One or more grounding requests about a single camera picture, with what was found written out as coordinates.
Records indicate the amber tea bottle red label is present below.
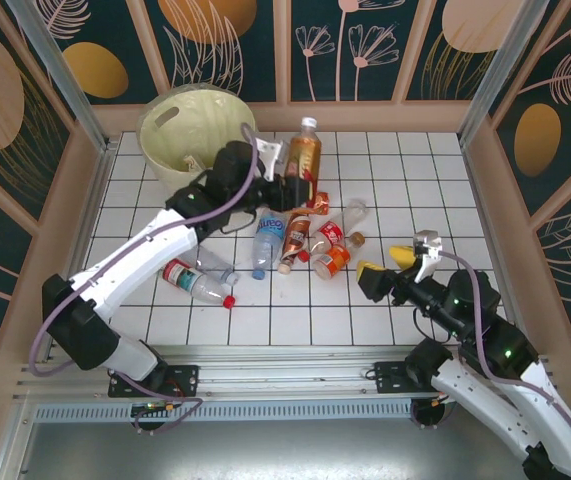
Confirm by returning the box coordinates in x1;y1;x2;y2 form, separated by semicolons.
284;117;324;201

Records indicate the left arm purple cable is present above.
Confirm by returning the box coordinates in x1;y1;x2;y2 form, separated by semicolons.
29;123;259;435

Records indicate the orange label plastic bottle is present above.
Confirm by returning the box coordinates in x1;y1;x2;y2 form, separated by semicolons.
312;243;353;280

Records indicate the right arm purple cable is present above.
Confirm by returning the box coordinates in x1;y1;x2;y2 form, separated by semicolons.
411;252;571;461

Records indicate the clear bottle blue label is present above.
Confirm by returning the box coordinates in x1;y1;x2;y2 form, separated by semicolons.
251;212;287;280

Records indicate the crushed clear plastic bottle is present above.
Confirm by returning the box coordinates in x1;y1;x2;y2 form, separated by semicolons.
184;243;242;287

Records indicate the clear bottle red teal label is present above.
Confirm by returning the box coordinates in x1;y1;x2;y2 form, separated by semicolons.
162;258;238;310

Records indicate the grey metal plate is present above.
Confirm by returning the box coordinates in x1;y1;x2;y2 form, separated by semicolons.
0;418;571;480

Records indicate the clear bottle brown cap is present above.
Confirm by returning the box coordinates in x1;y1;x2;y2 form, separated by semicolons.
340;198;370;247

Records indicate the brown label plastic bottle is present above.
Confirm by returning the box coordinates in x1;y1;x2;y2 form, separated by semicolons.
277;212;312;275

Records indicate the aluminium side rail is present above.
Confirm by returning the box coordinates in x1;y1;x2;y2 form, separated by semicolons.
39;138;120;364
457;137;534;356

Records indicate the black mount plate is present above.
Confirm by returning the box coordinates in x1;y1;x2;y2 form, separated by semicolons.
108;364;201;399
373;360;416;396

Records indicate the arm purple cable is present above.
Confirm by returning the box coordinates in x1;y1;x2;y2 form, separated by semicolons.
411;252;571;461
29;123;259;435

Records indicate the aluminium frame post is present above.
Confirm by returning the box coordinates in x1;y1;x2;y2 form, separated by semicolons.
457;0;551;146
4;0;119;154

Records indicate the cream plastic bin with liner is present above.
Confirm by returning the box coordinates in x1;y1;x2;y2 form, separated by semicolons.
136;83;261;197

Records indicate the red cola label bottle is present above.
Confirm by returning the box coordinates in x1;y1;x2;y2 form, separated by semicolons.
298;219;349;264

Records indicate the right black mount plate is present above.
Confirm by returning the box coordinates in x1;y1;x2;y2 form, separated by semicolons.
373;360;416;396

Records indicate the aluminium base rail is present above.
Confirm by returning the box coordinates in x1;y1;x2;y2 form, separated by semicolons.
12;343;561;401

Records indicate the slotted grey cable duct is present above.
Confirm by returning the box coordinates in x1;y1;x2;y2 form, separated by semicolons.
32;399;416;422

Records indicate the left black mount plate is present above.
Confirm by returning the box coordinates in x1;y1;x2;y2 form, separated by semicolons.
108;364;201;399

